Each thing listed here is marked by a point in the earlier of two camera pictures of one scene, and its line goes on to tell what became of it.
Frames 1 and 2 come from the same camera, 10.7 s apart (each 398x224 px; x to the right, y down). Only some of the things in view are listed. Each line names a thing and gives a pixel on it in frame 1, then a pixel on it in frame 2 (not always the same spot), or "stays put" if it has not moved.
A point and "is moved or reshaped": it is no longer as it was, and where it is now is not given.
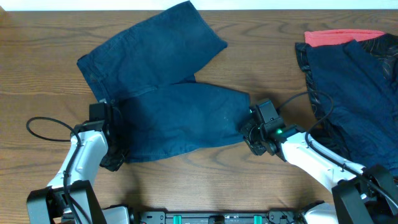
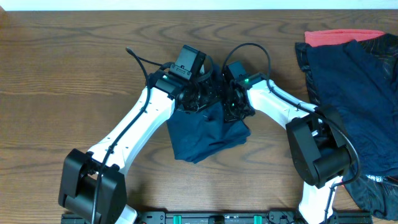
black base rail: [269, 217] stays put
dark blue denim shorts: [147, 72] is moved or reshaped
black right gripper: [257, 150] -> [228, 117]
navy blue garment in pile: [363, 101] stays put
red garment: [331, 37] stays put
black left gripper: [115, 162] -> [211, 89]
